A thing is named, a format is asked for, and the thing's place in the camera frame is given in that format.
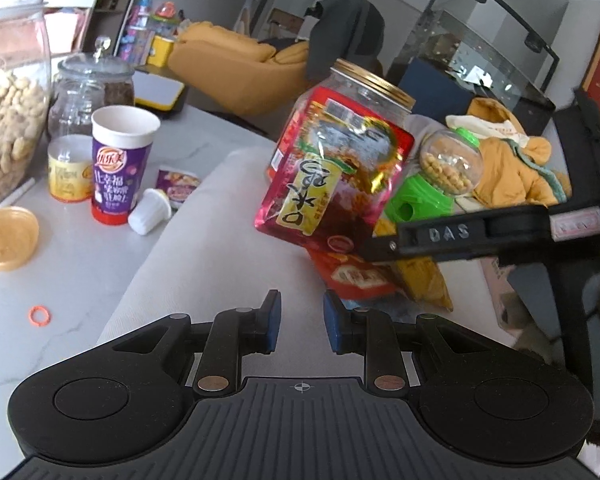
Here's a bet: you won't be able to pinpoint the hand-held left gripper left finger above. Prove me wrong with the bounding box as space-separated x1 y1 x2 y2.
112 289 283 396

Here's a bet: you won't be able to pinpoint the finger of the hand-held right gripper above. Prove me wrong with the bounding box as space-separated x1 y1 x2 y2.
362 209 489 264

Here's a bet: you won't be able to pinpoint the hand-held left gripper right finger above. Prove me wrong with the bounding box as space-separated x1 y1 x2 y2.
322 290 499 396

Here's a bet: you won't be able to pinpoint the pink cardboard box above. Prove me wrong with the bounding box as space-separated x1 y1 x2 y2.
480 255 531 333

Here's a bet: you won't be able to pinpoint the red foil snack bag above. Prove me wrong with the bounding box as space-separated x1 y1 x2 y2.
254 85 415 254

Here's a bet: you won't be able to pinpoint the green candy dispenser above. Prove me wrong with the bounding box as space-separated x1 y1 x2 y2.
384 127 484 227

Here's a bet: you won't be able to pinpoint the red and yellow snack packet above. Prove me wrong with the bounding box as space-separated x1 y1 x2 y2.
307 246 400 302

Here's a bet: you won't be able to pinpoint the yellow cloth toy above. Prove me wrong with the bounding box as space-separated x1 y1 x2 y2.
445 97 573 209

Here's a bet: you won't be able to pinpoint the blue cabinet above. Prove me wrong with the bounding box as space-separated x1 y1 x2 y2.
397 57 476 108

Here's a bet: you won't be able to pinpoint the plastic jar with gold lid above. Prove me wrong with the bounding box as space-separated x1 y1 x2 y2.
266 58 417 183

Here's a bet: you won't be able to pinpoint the purple jelly cup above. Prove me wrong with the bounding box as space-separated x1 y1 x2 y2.
155 168 201 210

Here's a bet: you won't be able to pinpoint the white jelly cup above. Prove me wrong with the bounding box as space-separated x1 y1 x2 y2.
128 188 172 235

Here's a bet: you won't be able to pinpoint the glass fish tank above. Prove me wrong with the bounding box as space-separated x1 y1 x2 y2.
395 0 560 137

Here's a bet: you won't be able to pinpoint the purple paper cup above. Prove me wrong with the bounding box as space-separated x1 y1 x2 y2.
90 105 161 226

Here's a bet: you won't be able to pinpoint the grey jacket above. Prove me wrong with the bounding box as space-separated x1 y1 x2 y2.
306 0 386 88

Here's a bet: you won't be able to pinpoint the small yellow can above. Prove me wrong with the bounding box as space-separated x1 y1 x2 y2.
47 134 97 204

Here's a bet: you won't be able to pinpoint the yellow-edged flat device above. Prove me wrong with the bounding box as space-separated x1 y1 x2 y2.
133 69 187 112

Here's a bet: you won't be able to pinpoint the yellow armchair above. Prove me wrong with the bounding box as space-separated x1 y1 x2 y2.
167 21 312 117

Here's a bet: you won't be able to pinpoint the yellow plastic lid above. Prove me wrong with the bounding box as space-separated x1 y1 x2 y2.
0 206 40 272

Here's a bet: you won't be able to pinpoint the glass jar with glass lid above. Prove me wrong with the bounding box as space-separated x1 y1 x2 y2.
48 35 137 142

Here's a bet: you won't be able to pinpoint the colourful bottles on shelf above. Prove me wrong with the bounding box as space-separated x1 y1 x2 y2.
119 0 182 67

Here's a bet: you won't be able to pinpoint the glass jar of peanuts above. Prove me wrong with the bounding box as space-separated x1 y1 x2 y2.
0 0 52 213

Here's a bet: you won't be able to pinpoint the wooden display shelf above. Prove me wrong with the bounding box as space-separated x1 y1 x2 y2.
44 0 153 55

